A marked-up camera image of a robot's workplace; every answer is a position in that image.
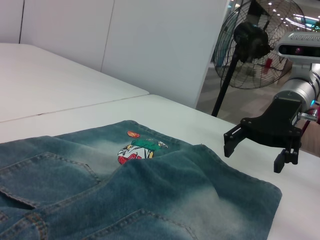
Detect black pedestal fan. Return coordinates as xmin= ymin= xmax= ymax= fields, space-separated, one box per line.
xmin=211 ymin=0 xmax=307 ymax=117

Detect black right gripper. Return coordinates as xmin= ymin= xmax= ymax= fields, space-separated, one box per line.
xmin=223 ymin=96 xmax=303 ymax=174

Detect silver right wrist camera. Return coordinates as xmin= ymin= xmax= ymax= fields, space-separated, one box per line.
xmin=273 ymin=31 xmax=320 ymax=59

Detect blue denim shorts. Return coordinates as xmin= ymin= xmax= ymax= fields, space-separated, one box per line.
xmin=0 ymin=119 xmax=283 ymax=240

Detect silver right cable connector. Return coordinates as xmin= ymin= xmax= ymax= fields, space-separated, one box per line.
xmin=297 ymin=111 xmax=319 ymax=120

